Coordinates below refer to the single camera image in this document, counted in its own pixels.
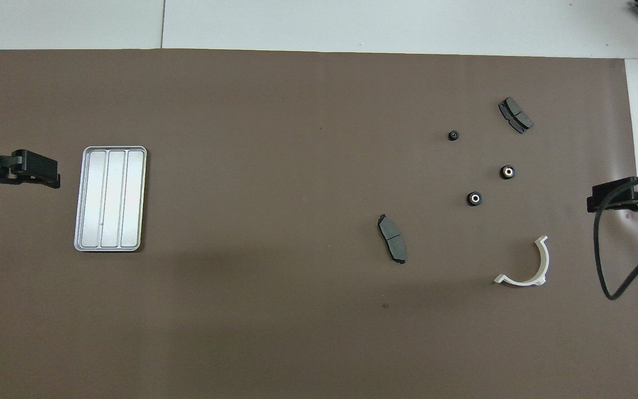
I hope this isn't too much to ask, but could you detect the brown paper mat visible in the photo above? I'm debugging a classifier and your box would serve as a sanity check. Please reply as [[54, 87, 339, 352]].
[[0, 49, 638, 399]]

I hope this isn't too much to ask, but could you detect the long grey brake pad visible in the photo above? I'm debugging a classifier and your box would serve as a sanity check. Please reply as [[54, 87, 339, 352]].
[[377, 213, 407, 265]]

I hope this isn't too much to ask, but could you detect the white half-ring clamp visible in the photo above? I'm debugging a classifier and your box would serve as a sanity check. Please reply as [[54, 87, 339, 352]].
[[493, 236, 550, 287]]

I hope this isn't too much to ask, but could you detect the short grey brake pad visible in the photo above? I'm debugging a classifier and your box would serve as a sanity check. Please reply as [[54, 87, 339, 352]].
[[498, 97, 534, 135]]

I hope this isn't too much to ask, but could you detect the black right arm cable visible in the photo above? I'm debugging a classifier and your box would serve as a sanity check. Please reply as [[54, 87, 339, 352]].
[[593, 175, 638, 301]]

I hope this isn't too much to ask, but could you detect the silver metal tray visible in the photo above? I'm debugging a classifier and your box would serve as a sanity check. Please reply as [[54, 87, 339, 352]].
[[74, 146, 148, 253]]

